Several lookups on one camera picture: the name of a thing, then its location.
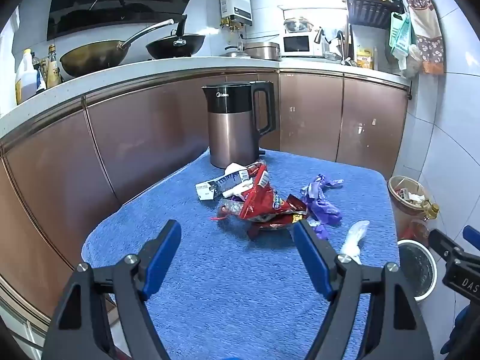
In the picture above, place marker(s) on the brown trash bin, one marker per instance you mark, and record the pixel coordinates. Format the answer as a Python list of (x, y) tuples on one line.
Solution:
[(397, 210)]

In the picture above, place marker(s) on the white bucket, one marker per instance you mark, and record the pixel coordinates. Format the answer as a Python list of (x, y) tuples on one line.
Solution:
[(416, 266)]

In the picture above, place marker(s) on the clear plastic bag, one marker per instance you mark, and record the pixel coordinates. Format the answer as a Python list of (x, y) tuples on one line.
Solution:
[(354, 240)]

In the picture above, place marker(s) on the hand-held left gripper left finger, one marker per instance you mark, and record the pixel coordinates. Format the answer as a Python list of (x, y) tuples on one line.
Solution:
[(165, 257)]

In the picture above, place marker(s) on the red snack bag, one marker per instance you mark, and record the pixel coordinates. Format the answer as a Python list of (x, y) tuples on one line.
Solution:
[(258, 198)]

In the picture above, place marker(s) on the tall sauce bottle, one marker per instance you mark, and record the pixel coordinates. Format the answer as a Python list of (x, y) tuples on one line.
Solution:
[(53, 69)]

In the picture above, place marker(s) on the black dish rack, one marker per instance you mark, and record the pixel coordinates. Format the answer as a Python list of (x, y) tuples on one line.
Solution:
[(369, 11)]

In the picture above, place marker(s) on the oil bottle with yellow cap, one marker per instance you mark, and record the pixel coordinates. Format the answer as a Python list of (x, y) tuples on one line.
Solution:
[(430, 210)]

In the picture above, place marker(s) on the crumpled clear wrapper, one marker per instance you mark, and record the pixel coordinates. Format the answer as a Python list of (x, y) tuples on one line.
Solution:
[(227, 210)]

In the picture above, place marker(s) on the metal rice cooker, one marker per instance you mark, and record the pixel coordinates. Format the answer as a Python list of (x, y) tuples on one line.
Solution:
[(262, 50)]

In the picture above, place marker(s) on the small sauce bottle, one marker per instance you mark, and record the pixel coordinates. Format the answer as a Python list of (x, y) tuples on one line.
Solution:
[(41, 78)]

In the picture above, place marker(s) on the floral apron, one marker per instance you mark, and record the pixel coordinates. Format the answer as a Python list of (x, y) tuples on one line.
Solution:
[(427, 30)]

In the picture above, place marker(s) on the dark red wrapper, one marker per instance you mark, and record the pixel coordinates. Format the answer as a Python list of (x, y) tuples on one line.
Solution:
[(281, 221)]

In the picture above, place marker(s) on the blue towel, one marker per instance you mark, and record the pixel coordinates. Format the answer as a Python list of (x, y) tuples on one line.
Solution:
[(225, 292)]

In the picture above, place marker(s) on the white plastic bag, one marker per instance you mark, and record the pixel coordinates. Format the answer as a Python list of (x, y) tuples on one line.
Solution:
[(410, 63)]

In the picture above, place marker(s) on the brown kitchen cabinet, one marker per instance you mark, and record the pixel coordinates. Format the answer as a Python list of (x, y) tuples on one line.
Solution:
[(150, 131)]

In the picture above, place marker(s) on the purple wrapper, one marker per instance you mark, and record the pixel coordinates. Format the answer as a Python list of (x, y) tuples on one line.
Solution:
[(318, 206)]

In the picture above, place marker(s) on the black frying pan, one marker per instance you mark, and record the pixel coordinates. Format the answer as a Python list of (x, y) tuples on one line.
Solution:
[(174, 45)]

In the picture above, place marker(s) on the kitchen faucet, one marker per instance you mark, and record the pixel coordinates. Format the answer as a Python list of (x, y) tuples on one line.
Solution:
[(342, 45)]

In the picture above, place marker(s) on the yellow packet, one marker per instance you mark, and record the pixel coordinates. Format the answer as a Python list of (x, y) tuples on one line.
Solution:
[(364, 59)]

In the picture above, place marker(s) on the copper electric kettle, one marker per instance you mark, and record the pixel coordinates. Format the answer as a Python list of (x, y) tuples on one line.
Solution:
[(232, 135)]

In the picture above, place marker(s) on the white microwave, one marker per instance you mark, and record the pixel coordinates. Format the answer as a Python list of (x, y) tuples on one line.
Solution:
[(296, 44)]

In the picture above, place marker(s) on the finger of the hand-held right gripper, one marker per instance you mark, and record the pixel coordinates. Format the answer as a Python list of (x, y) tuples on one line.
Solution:
[(471, 236), (444, 243)]

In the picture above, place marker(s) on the black range hood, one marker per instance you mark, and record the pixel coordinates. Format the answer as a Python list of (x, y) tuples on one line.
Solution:
[(120, 0)]

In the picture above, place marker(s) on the white jug bottle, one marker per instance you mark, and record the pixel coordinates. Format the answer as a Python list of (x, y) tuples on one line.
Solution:
[(24, 82)]

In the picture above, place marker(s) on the white carton box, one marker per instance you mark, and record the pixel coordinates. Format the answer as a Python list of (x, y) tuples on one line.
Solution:
[(210, 189)]

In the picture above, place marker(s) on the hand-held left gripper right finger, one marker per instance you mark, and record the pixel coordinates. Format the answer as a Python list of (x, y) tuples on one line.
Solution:
[(311, 258)]

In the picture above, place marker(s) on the glass bowl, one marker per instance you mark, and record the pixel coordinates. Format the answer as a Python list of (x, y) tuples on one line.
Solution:
[(298, 25)]

